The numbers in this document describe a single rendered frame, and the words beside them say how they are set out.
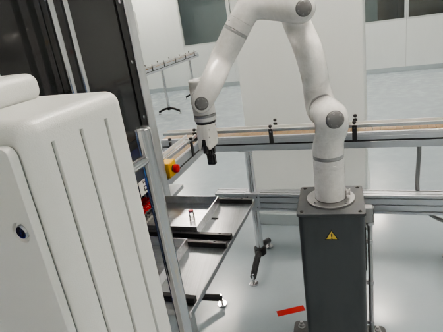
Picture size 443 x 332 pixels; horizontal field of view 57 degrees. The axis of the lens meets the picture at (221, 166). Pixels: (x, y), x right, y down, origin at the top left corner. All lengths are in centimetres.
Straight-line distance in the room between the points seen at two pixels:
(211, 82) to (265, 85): 156
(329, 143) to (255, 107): 150
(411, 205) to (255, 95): 127
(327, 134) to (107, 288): 111
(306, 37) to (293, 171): 172
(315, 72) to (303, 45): 10
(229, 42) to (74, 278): 109
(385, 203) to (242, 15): 146
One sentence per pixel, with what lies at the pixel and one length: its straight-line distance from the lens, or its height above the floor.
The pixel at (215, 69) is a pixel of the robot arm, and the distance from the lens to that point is 144.
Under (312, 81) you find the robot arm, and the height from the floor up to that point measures 135.
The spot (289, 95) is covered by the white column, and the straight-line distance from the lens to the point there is 293.
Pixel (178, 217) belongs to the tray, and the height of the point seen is 88.
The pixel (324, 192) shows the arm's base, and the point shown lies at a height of 92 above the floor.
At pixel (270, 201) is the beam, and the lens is 257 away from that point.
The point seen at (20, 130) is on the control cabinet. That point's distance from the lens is 47.
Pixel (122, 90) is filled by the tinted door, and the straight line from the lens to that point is 161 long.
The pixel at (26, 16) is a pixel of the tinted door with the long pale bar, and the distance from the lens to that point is 130.
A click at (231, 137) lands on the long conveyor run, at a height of 93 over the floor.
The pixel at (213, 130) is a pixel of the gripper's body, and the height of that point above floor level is 122.
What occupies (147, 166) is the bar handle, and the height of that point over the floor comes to 142.
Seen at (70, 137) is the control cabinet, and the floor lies 152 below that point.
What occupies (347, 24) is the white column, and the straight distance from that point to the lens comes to 283.
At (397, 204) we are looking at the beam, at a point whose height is 49.
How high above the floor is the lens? 162
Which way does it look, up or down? 20 degrees down
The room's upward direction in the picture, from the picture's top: 9 degrees counter-clockwise
